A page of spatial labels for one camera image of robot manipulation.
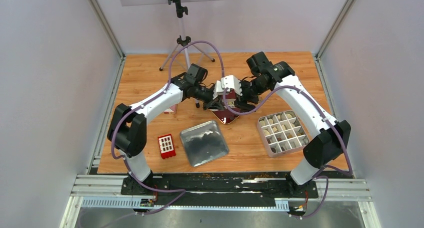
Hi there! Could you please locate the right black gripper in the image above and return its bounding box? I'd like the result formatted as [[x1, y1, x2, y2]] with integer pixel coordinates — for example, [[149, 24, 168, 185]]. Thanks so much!
[[233, 77, 269, 112]]

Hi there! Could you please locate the red lacquer tray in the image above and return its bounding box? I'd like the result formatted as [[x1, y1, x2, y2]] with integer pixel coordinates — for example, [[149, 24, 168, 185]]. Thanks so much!
[[211, 90, 245, 125]]

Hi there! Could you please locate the silver compartment tin box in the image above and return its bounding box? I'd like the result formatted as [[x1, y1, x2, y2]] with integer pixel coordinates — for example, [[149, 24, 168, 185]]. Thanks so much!
[[256, 110, 310, 158]]

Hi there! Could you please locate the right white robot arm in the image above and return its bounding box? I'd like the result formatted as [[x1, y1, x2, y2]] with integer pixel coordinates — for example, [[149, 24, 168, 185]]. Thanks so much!
[[236, 52, 352, 197]]

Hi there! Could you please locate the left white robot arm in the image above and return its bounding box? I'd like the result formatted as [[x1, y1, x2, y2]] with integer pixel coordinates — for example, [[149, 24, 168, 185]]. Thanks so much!
[[107, 64, 223, 195]]

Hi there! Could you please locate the pink white card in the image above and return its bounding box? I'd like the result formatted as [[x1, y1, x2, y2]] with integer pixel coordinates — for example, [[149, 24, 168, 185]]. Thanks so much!
[[163, 104, 178, 114]]

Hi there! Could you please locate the silver tin lid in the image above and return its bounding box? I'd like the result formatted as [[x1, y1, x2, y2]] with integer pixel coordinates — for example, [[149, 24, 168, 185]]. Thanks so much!
[[179, 120, 230, 167]]

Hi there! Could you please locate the grey tripod stand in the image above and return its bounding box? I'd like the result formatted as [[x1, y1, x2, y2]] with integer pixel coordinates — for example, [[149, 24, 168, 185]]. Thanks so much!
[[158, 0, 216, 109]]

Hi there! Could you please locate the red small box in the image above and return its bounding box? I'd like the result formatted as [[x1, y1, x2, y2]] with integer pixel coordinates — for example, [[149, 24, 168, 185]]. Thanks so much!
[[157, 134, 176, 159]]

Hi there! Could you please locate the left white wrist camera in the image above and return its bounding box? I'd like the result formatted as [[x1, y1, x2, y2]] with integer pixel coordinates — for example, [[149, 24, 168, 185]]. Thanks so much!
[[213, 80, 226, 99]]

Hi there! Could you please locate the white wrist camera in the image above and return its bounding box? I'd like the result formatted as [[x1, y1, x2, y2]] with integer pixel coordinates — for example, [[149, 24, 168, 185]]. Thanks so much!
[[213, 80, 226, 99], [221, 75, 243, 96]]

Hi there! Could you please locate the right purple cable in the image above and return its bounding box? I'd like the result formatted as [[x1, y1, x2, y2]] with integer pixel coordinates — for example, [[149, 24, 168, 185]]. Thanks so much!
[[222, 85, 354, 220]]

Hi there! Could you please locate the purple cable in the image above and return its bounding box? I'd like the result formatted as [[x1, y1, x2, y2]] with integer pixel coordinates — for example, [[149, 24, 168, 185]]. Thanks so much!
[[222, 85, 354, 220], [110, 40, 226, 194]]

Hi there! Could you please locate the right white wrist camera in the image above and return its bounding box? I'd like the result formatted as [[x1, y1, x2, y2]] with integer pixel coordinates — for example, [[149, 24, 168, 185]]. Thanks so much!
[[221, 75, 243, 96]]

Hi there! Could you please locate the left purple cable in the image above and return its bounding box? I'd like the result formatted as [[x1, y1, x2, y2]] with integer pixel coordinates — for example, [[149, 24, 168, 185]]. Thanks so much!
[[110, 40, 226, 194]]

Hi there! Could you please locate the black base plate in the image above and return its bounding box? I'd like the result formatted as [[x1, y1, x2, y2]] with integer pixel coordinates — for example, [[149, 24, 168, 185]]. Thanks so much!
[[120, 172, 319, 207]]

